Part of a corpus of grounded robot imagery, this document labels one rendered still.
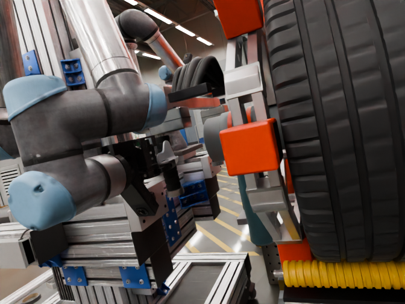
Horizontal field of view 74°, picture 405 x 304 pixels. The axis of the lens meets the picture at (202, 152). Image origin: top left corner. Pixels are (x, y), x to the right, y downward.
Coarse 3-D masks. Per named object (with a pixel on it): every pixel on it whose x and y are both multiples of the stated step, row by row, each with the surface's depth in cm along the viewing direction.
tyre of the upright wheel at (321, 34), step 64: (320, 0) 40; (384, 0) 35; (320, 64) 37; (384, 64) 35; (320, 128) 38; (384, 128) 34; (320, 192) 40; (384, 192) 37; (320, 256) 50; (384, 256) 47
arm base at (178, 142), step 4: (172, 132) 117; (176, 132) 118; (156, 136) 118; (172, 136) 116; (176, 136) 117; (180, 136) 119; (172, 140) 117; (176, 140) 116; (180, 140) 118; (184, 140) 121; (172, 144) 117; (176, 144) 117; (180, 144) 117; (184, 144) 119; (156, 148) 117; (172, 148) 115; (176, 148) 115; (180, 148) 117; (156, 152) 118
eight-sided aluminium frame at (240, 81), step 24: (264, 24) 68; (240, 48) 56; (240, 72) 47; (240, 96) 46; (264, 96) 46; (240, 120) 47; (264, 192) 48; (264, 216) 52; (288, 216) 51; (288, 240) 62
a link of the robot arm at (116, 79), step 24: (72, 0) 45; (96, 0) 45; (72, 24) 45; (96, 24) 44; (96, 48) 43; (120, 48) 44; (96, 72) 43; (120, 72) 42; (120, 96) 40; (144, 96) 42; (120, 120) 40; (144, 120) 43
